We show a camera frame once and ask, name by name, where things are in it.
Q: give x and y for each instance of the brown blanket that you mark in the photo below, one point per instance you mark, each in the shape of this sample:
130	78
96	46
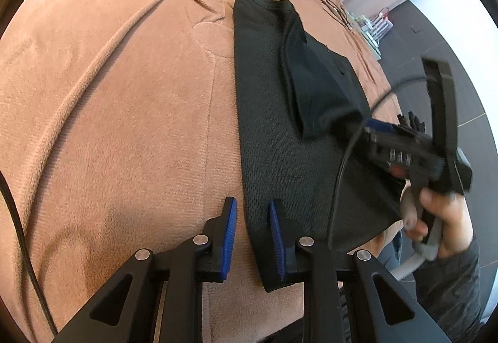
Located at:
116	113

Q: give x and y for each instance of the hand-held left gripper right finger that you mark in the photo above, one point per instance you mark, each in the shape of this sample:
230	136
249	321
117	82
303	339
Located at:
277	241

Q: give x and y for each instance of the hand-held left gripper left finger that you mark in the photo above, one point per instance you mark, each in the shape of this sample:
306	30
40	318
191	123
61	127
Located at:
230	238

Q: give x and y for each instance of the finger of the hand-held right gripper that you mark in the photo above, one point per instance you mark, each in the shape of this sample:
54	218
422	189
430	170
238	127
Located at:
379	128

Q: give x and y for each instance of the striped gift bag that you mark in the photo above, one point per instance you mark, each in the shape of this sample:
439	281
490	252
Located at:
383	23

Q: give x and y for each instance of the person's right hand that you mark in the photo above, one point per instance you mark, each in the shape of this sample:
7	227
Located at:
451	222

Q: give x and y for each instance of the person's right forearm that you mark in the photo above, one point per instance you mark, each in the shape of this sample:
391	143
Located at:
451	296

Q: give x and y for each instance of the black t-shirt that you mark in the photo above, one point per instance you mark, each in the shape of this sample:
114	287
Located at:
288	156

